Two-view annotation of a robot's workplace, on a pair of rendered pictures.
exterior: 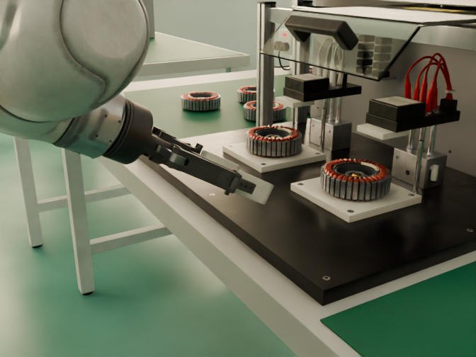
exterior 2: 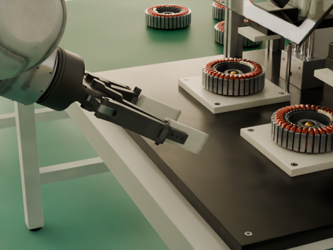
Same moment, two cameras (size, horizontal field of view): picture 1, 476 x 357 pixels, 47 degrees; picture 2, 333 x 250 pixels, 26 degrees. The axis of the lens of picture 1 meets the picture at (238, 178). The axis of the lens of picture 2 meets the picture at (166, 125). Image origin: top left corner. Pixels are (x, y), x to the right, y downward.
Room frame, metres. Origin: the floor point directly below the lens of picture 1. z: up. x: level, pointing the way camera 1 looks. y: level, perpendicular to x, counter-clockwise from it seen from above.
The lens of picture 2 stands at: (-0.18, -0.10, 1.25)
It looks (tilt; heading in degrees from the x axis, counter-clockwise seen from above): 24 degrees down; 7
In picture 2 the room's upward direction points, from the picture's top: straight up
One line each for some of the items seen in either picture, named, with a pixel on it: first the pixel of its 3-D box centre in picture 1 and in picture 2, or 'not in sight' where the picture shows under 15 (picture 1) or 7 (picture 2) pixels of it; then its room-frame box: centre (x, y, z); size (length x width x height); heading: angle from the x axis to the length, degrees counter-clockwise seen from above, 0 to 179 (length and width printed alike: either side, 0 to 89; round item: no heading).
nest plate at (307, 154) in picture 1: (273, 152); (232, 89); (1.03, -0.07, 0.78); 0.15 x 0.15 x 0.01; 30
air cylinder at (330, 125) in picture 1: (330, 132); (302, 67); (1.11, -0.20, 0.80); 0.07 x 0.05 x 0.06; 30
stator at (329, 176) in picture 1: (355, 178); (308, 127); (0.82, -0.19, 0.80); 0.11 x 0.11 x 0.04
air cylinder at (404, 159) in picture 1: (418, 165); not in sight; (0.90, -0.32, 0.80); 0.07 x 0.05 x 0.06; 30
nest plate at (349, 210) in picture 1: (354, 193); (307, 143); (0.82, -0.19, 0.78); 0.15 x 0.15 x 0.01; 30
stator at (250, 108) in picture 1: (264, 110); (239, 32); (1.40, -0.07, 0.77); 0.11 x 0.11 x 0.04
